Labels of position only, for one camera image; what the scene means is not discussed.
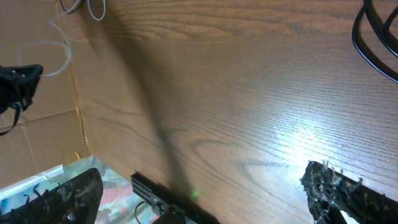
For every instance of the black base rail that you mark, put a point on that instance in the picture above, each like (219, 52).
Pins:
(169, 208)

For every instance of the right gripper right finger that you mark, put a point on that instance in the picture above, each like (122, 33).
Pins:
(329, 193)

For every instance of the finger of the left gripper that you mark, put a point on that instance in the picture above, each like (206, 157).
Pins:
(18, 85)

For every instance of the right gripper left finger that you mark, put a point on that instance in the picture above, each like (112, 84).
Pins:
(75, 201)

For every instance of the cardboard side panel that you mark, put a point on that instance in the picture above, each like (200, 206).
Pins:
(49, 131)

